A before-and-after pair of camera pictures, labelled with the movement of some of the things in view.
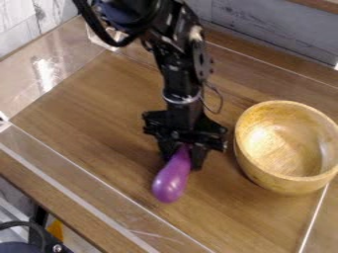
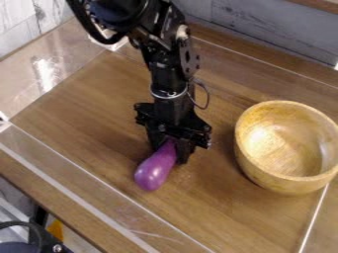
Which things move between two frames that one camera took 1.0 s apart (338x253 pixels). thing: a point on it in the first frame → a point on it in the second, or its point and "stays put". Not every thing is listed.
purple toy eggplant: (170, 179) → (155, 170)
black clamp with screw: (51, 244) stays put
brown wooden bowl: (285, 146) stays put
